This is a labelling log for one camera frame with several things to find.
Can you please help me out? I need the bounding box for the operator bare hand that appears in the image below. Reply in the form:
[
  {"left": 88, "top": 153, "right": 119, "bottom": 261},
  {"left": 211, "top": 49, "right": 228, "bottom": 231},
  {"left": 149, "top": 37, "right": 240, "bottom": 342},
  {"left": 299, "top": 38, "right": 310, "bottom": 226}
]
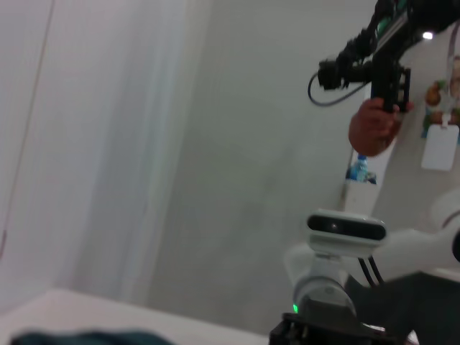
[{"left": 348, "top": 97, "right": 415, "bottom": 157}]

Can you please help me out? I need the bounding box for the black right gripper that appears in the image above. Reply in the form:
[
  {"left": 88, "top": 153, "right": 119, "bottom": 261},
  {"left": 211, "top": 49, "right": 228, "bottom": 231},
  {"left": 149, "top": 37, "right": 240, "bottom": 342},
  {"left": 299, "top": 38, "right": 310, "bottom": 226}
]
[{"left": 269, "top": 312, "right": 408, "bottom": 345}]

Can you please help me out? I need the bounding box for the dark teal insulated lunch bag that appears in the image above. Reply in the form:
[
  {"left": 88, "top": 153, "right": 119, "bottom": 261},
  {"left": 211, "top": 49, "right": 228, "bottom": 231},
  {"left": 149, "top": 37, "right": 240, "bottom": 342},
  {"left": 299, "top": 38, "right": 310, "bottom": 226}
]
[{"left": 10, "top": 328, "right": 177, "bottom": 345}]

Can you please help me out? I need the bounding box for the operator white shirt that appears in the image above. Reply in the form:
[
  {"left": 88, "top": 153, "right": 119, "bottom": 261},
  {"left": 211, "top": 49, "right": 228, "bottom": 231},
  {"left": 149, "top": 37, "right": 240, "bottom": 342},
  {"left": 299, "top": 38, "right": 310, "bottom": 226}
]
[{"left": 340, "top": 27, "right": 460, "bottom": 217}]

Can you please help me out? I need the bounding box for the white id badge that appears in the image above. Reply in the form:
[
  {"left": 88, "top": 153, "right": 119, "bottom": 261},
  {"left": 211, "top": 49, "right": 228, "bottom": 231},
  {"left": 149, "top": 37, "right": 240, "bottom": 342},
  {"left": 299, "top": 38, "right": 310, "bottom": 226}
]
[{"left": 420, "top": 123, "right": 460, "bottom": 172}]

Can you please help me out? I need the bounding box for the black teleoperation handle device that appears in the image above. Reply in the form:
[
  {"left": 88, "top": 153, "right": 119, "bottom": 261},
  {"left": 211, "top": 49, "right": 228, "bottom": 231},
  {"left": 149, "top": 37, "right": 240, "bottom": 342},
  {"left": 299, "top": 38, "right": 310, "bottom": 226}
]
[{"left": 318, "top": 0, "right": 460, "bottom": 114}]

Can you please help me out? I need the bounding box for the grey teleoperation device cable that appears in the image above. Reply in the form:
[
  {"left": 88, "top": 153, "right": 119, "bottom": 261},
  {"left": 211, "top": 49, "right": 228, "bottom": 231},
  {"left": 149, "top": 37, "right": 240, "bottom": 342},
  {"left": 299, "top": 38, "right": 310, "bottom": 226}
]
[{"left": 307, "top": 70, "right": 368, "bottom": 106}]

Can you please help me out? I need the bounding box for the black head camera cable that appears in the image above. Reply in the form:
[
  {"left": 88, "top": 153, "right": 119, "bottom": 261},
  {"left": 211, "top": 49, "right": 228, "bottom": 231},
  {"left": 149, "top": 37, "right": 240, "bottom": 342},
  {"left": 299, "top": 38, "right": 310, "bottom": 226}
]
[
  {"left": 358, "top": 256, "right": 375, "bottom": 288},
  {"left": 369, "top": 257, "right": 384, "bottom": 287}
]

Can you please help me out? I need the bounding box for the white head camera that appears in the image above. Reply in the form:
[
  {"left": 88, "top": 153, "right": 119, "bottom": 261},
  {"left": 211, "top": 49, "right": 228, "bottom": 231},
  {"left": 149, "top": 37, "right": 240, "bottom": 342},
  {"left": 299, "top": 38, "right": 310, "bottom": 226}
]
[{"left": 306, "top": 208, "right": 387, "bottom": 258}]

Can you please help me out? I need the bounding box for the thin background cable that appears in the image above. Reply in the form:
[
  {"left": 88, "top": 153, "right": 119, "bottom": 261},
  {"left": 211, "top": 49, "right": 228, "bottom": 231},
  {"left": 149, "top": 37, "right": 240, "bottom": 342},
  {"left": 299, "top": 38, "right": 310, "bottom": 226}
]
[{"left": 0, "top": 0, "right": 55, "bottom": 260}]

